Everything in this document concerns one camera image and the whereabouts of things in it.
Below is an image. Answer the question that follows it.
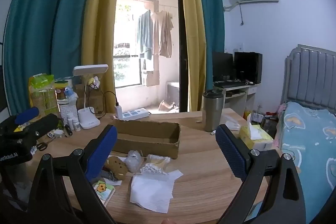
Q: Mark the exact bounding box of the white power strip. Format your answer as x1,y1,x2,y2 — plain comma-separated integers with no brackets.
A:
114,108,150,120

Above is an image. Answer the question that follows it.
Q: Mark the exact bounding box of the grey outdoor cabinet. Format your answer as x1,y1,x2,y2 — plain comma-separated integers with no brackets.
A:
167,81,180,106

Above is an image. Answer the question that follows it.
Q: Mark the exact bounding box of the brown plush toy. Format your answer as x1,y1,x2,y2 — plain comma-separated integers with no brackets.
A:
104,156,129,180

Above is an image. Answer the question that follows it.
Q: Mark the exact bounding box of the grey bed headboard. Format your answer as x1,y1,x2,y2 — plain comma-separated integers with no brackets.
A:
281,44,336,111

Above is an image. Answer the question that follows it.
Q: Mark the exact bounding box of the yellow sponge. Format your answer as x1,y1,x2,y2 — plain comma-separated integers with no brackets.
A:
238,113,274,149

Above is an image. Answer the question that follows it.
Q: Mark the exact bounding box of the cotton swab pack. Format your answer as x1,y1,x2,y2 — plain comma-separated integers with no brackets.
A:
140,154,171,175

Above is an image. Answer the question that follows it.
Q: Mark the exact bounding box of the beige hanging shirt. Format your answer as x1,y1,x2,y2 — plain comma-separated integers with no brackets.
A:
151,10,174,58

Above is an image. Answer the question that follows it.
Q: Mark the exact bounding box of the jar with yellow lid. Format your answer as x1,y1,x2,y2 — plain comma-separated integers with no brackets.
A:
54,80,70,101

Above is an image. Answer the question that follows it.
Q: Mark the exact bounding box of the black computer monitor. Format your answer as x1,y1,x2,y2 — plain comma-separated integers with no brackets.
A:
212,51,234,82

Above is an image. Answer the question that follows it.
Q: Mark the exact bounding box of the blue and white plastic bag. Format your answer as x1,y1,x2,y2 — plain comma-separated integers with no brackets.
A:
64,88,79,105

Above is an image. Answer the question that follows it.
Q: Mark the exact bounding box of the steel tumbler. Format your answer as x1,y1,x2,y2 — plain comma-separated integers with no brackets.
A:
202,89,224,132

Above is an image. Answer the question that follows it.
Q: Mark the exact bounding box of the teal hanging shirt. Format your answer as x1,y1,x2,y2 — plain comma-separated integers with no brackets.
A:
136,10,154,60

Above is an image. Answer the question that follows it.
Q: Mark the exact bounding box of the white perforated basket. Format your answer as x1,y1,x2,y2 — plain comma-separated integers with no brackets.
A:
58,103,79,125

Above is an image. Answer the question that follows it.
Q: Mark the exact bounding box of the white desk lamp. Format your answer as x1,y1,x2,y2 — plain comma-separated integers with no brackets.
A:
73,64,109,130

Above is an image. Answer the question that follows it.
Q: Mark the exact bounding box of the white paper towel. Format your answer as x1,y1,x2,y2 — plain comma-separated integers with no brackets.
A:
130,169,184,214

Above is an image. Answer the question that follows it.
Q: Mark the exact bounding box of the black door frame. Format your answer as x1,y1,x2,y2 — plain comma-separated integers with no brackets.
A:
122,0,190,113

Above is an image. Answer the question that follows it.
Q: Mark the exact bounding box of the blue printed blanket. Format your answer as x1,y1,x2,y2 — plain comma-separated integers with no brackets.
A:
273,101,336,224

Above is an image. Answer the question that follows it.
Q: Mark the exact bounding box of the black computer case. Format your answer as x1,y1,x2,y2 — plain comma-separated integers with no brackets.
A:
234,52,263,84

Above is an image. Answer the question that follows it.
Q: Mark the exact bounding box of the black keyboard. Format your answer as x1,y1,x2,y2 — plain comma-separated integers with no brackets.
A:
214,81,248,88

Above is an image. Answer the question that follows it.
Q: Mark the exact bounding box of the large brown cardboard box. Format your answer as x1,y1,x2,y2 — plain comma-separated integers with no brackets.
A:
73,84,105,115

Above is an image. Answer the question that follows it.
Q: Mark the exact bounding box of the yellow curtain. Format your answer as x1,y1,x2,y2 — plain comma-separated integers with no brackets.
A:
175,0,208,112
81,0,126,114

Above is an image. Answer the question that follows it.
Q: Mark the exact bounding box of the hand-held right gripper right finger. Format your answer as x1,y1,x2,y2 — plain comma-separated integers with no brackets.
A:
215,124,307,224

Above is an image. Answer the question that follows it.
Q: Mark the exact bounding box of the small yellow toy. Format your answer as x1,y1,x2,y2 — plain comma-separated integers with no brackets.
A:
84,76,100,89

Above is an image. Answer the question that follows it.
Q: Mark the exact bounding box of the clear plastic bag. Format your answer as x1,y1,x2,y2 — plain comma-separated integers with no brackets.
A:
124,150,143,173

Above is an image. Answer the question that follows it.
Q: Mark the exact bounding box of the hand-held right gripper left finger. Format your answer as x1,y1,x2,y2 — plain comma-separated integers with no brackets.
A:
28,124,118,224

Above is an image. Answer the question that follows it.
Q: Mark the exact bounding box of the grey ribbed cloth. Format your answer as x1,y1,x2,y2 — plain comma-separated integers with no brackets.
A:
101,170,116,182

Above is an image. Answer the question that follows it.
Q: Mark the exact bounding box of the yellow duck tissue pack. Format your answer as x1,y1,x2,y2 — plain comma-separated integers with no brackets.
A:
93,180,116,207

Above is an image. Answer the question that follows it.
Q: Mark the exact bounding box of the black charger cable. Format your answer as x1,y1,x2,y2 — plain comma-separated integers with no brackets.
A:
88,82,118,115

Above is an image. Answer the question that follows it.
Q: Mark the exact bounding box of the teal curtain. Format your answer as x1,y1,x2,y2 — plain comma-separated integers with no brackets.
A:
3,0,101,119
193,0,226,90

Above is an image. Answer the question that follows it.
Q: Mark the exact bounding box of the white computer desk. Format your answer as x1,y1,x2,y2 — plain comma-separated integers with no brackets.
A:
213,81,260,115

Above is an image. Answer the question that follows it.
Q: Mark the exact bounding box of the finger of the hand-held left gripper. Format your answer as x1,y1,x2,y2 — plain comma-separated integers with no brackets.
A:
22,113,59,139
14,107,40,125

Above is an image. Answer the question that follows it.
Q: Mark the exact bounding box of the green snack bag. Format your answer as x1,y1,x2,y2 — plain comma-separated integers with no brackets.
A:
28,74,59,115

